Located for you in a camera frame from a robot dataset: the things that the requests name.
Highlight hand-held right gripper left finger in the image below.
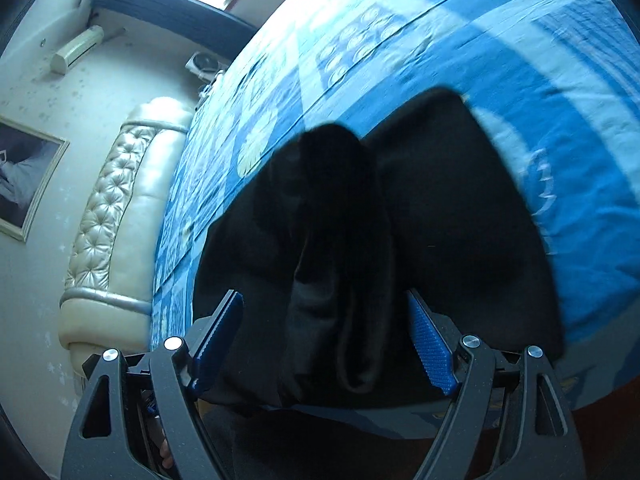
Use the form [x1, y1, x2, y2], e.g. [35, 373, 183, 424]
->
[62, 289, 245, 480]

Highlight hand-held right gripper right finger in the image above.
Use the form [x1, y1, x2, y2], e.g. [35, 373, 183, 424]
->
[407, 289, 586, 480]

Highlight black pants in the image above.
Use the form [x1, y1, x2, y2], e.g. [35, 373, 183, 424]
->
[192, 86, 567, 411]

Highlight person's left hand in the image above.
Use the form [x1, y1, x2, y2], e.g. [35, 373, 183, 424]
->
[157, 430, 175, 468]

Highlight cream tufted leather headboard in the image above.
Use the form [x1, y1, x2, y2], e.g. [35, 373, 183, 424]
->
[59, 96, 195, 356]

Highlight white box fan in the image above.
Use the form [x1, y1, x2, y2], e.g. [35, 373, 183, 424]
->
[185, 51, 231, 83]

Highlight blue patterned bedspread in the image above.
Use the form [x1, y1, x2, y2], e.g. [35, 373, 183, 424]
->
[147, 0, 640, 431]

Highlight blue curtain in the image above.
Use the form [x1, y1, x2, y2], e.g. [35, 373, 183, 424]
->
[95, 0, 258, 41]

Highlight framed wall picture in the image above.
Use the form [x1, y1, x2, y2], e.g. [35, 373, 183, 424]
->
[0, 115, 71, 243]

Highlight white wall air conditioner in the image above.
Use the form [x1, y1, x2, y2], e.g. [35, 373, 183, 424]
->
[50, 25, 106, 76]

